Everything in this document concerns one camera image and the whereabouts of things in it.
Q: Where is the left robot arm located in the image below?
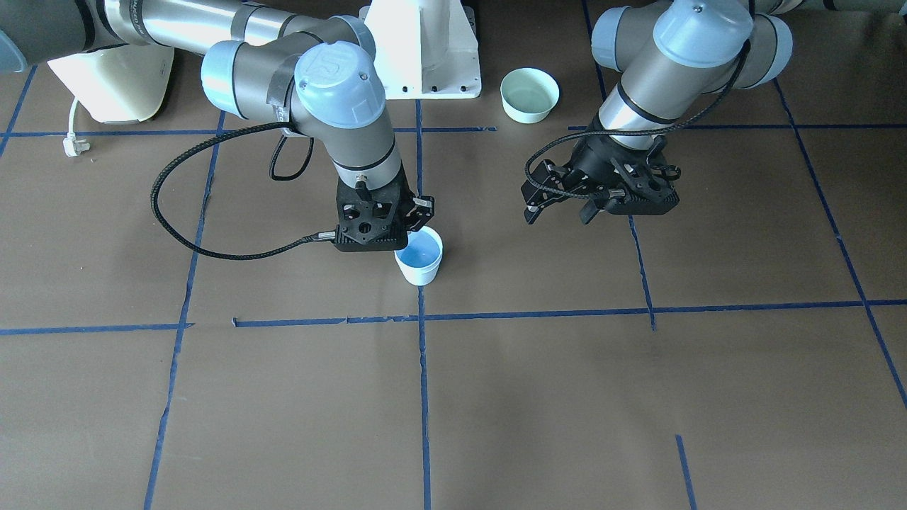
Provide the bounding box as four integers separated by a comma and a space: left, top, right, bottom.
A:
521, 1, 905, 224

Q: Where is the cream toaster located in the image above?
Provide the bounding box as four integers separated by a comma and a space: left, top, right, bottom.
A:
47, 45, 175, 125

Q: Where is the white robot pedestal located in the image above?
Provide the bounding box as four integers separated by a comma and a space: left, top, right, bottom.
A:
359, 1, 483, 101

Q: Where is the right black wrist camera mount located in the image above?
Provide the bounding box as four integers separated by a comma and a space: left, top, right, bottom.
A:
332, 199, 407, 253

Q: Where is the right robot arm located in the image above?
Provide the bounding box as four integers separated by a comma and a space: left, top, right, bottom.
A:
1, 1, 434, 245

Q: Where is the light blue cup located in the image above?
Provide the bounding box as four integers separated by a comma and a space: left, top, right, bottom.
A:
396, 259, 441, 286
394, 226, 443, 275

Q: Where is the green bowl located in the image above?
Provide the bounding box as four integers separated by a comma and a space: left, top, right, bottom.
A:
500, 67, 560, 125

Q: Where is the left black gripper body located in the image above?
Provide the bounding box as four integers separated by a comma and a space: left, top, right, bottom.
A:
522, 133, 671, 213

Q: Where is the white toaster plug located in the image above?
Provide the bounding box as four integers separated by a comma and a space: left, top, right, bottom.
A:
62, 98, 91, 158

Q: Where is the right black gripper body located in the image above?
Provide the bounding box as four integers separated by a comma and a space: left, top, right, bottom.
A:
336, 170, 434, 234

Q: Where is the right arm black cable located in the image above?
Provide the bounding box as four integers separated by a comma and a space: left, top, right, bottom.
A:
150, 122, 338, 261

